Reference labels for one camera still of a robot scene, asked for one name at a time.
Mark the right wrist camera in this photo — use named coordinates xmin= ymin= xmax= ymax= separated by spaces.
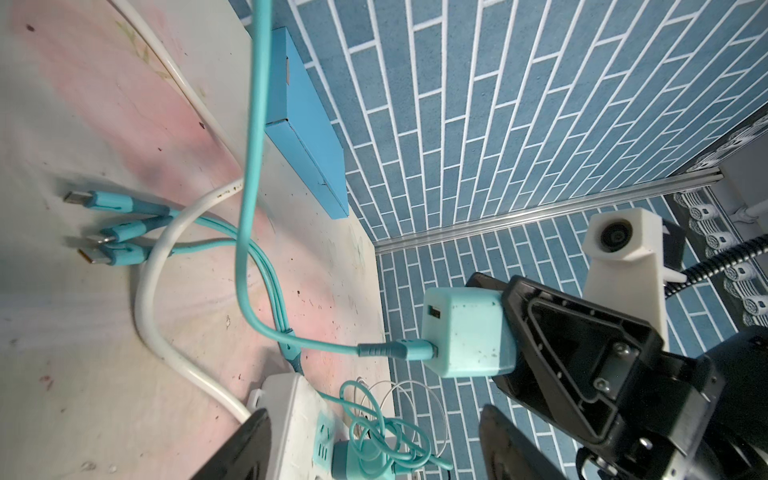
xmin=582 ymin=208 xmax=686 ymax=350

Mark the teal square charger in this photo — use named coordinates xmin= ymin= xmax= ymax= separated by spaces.
xmin=236 ymin=1 xmax=517 ymax=378

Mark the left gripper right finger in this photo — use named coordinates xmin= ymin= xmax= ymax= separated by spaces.
xmin=479 ymin=404 xmax=565 ymax=480

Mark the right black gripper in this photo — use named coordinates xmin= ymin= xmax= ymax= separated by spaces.
xmin=467 ymin=272 xmax=767 ymax=479

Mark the white multicolour power strip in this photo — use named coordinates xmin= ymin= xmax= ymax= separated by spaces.
xmin=248 ymin=371 xmax=397 ymax=480

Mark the teal plug adapter with prongs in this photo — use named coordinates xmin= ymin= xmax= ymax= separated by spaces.
xmin=63 ymin=190 xmax=454 ymax=479

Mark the white power strip cord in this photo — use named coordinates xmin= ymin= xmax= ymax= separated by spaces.
xmin=110 ymin=0 xmax=253 ymax=424

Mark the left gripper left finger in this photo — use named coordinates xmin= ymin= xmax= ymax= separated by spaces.
xmin=192 ymin=409 xmax=272 ymax=480

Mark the light blue box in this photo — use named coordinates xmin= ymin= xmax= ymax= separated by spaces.
xmin=265 ymin=27 xmax=349 ymax=220

